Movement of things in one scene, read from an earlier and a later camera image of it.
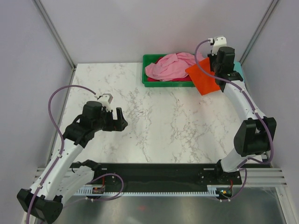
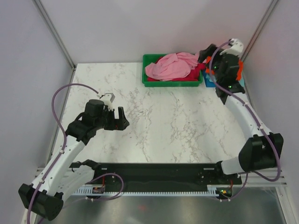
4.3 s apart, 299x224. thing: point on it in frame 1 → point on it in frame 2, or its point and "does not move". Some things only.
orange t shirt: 205,83 → 240,64
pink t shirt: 173,66 does not move
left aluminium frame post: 55,29 does not move
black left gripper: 118,125 does not move
